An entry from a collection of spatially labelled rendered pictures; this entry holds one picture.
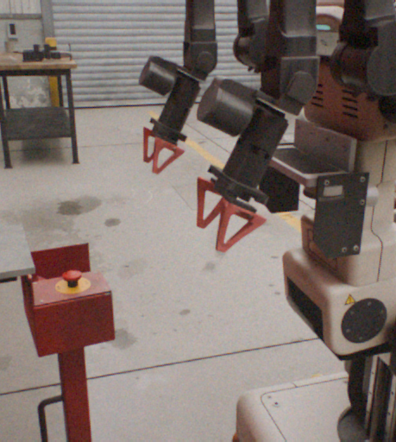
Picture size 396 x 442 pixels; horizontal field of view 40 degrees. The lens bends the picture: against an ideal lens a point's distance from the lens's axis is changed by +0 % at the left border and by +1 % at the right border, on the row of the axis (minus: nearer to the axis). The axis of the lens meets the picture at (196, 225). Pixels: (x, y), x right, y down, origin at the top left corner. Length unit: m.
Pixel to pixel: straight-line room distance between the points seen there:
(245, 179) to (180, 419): 1.34
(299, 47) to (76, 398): 0.92
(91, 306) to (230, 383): 1.11
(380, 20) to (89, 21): 7.62
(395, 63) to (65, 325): 0.76
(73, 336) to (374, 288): 0.61
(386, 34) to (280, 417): 1.08
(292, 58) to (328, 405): 1.11
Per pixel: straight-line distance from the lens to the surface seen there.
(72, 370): 1.30
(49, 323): 1.14
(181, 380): 2.17
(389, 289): 1.17
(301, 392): 1.69
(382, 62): 0.82
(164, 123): 1.18
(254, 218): 0.76
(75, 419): 1.38
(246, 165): 0.78
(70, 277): 1.14
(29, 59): 5.35
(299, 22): 0.78
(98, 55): 8.37
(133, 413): 2.04
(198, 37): 1.17
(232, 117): 0.75
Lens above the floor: 1.31
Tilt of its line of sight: 21 degrees down
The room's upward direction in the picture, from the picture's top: straight up
